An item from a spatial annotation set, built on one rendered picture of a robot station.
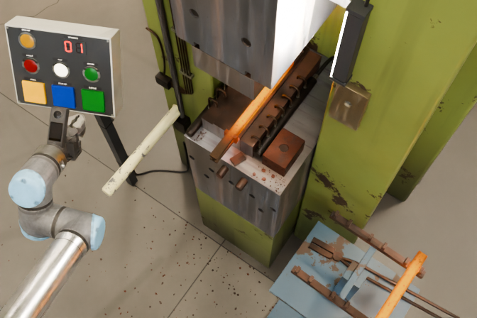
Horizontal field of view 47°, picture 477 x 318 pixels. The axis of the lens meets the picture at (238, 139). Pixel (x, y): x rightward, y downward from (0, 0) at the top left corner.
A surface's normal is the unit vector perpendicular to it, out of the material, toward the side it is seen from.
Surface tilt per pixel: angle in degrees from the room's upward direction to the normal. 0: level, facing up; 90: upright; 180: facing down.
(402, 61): 90
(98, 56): 60
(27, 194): 55
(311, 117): 0
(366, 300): 0
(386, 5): 90
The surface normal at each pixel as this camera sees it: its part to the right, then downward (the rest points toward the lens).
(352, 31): -0.57, 0.73
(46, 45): -0.15, 0.53
